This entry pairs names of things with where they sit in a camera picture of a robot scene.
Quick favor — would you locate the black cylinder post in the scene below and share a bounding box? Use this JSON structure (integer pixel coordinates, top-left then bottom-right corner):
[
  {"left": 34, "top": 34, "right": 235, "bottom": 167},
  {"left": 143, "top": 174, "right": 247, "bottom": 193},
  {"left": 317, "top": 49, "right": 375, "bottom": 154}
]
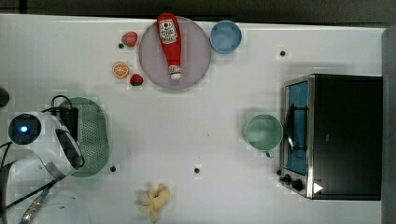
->
[{"left": 0, "top": 88, "right": 9, "bottom": 107}]

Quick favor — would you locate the small toy strawberry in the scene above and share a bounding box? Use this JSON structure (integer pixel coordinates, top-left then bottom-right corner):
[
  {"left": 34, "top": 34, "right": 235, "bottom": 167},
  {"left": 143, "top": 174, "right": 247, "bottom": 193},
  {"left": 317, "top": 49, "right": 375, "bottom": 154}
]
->
[{"left": 130, "top": 74, "right": 144, "bottom": 86}]

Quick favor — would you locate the large toy strawberry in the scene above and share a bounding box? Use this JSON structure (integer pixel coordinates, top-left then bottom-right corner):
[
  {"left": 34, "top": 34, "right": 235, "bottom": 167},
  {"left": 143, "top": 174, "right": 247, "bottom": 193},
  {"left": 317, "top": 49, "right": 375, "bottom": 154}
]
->
[{"left": 118, "top": 31, "right": 138, "bottom": 49}]

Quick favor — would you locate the blue bowl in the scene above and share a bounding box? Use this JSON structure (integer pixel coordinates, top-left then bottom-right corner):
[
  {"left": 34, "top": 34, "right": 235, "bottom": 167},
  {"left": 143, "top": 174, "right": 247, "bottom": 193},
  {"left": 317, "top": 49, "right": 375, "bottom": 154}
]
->
[{"left": 209, "top": 21, "right": 242, "bottom": 54}]

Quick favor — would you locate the yellow peeled banana toy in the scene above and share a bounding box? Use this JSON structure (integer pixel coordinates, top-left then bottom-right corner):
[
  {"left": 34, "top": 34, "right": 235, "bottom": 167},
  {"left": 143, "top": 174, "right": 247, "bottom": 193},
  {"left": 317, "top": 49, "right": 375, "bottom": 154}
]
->
[{"left": 139, "top": 184, "right": 171, "bottom": 224}]

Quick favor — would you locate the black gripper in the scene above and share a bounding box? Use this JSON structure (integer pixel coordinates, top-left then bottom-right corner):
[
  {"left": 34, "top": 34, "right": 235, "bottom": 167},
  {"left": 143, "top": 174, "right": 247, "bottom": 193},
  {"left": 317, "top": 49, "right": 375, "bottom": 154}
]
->
[{"left": 59, "top": 106, "right": 78, "bottom": 140}]

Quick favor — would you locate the purple round plate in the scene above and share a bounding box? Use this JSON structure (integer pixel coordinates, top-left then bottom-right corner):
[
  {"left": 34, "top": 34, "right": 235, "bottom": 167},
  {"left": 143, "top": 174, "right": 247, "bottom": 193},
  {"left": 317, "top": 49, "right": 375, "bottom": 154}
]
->
[{"left": 138, "top": 16, "right": 211, "bottom": 90}]

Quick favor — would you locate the green mug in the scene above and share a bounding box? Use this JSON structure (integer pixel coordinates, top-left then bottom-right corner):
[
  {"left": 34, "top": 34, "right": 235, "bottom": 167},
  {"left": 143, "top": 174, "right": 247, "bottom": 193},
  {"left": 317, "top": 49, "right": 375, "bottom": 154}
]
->
[{"left": 243, "top": 114, "right": 283, "bottom": 158}]

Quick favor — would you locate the toy orange slice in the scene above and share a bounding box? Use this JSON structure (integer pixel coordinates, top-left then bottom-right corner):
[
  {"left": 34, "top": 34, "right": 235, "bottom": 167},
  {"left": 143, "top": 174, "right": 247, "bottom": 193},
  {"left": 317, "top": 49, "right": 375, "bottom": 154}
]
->
[{"left": 112, "top": 63, "right": 130, "bottom": 78}]

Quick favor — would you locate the red ketchup bottle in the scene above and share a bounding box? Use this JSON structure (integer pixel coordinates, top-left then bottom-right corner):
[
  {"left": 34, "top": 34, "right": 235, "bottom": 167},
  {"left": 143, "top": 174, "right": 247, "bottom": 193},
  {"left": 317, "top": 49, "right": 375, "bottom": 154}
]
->
[{"left": 157, "top": 13, "right": 182, "bottom": 81}]

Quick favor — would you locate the green oval strainer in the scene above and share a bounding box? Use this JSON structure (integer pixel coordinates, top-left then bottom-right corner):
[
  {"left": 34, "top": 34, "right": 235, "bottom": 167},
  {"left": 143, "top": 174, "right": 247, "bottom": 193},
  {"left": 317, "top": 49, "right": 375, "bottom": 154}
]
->
[{"left": 61, "top": 97, "right": 109, "bottom": 177}]

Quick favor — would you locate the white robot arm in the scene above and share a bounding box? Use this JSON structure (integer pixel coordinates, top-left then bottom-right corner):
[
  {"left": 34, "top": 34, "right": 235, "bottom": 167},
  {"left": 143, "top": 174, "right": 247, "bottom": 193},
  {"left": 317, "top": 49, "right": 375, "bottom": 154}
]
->
[{"left": 1, "top": 112, "right": 91, "bottom": 224}]

